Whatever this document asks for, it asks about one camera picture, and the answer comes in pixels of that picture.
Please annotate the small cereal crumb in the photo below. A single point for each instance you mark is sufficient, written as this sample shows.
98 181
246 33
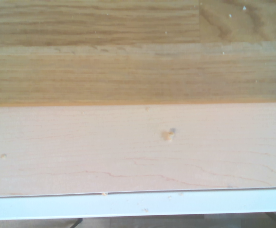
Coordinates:
167 135

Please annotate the wooden butcher block board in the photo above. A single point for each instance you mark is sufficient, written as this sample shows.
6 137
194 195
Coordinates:
128 71

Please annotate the white kitchen drawer cabinet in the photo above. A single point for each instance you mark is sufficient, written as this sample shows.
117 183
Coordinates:
138 204

